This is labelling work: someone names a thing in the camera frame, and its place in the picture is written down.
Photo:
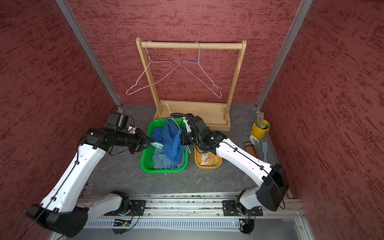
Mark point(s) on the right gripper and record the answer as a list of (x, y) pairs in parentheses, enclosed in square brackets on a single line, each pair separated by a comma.
[(183, 137)]

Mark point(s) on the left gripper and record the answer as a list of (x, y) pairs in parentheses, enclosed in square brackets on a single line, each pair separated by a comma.
[(141, 140)]

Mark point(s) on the royal blue tank top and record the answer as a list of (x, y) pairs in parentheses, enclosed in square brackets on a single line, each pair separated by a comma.
[(169, 136)]

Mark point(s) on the grey-blue tank top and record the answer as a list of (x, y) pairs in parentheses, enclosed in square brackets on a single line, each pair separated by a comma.
[(162, 162)]

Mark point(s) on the white wire hanger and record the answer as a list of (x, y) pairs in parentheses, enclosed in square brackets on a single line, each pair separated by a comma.
[(186, 147)]

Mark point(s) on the pink clothespin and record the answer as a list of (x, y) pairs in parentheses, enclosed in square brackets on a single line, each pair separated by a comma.
[(205, 156)]

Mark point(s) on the blue wire hanger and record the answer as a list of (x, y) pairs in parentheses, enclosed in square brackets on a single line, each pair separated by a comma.
[(195, 69)]

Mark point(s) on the pink wire hanger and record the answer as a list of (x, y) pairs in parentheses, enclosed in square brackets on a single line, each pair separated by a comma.
[(149, 75)]

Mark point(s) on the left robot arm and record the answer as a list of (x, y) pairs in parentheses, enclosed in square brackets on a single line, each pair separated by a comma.
[(61, 211)]

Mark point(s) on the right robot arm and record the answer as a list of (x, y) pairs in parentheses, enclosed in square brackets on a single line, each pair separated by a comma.
[(272, 183)]

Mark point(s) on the green plastic basket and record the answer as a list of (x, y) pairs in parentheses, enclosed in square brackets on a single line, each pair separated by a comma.
[(147, 164)]

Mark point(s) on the wooden clothes rack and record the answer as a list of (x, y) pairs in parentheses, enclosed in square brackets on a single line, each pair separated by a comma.
[(215, 115)]

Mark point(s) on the yellow plastic tray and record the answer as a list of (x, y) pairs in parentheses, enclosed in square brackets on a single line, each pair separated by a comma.
[(214, 159)]

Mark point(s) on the brown wooden brush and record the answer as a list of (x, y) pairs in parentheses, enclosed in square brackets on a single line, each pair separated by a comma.
[(250, 148)]

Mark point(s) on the yellow pencil cup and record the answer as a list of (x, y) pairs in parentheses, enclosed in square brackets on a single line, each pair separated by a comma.
[(260, 126)]

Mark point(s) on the grey-blue spatula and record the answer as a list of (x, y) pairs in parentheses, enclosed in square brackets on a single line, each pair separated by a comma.
[(265, 151)]

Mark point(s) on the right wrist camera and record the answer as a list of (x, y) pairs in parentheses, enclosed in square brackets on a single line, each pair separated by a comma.
[(187, 126)]

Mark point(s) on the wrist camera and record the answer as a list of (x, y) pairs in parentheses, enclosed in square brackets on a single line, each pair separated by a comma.
[(187, 126), (117, 122)]

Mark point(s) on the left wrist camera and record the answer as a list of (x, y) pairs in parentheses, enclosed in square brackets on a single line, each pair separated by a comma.
[(117, 122)]

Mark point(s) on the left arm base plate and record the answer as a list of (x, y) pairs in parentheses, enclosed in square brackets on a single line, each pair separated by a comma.
[(129, 208)]

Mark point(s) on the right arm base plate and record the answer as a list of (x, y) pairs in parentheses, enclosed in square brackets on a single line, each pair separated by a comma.
[(233, 208)]

